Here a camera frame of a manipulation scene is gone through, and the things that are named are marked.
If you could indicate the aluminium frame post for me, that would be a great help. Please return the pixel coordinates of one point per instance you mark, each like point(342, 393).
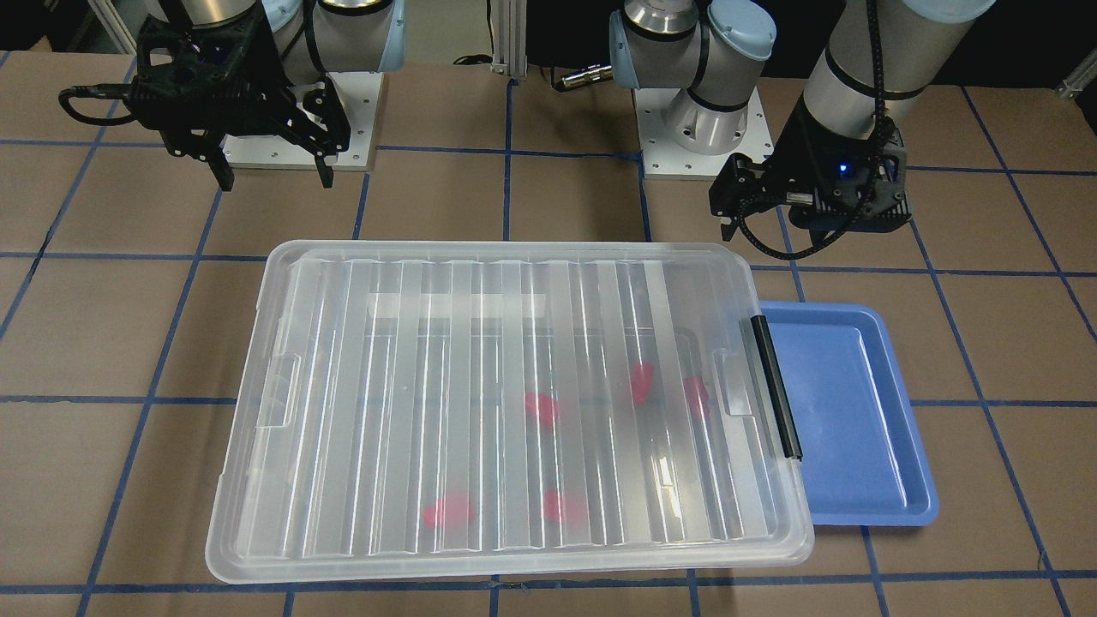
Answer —
point(507, 33)

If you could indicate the black box latch handle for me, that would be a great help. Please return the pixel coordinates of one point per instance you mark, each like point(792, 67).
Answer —
point(785, 423)

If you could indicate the blue plastic tray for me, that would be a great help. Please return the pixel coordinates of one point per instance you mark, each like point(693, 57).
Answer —
point(863, 459)

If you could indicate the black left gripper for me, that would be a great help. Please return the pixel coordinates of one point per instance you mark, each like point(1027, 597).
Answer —
point(801, 154)

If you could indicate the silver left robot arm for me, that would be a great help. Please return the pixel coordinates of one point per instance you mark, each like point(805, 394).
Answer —
point(877, 61)

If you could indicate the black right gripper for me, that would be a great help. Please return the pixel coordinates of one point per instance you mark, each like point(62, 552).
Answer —
point(272, 92)

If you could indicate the clear plastic box lid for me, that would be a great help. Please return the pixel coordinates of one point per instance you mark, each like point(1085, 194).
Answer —
point(450, 409)

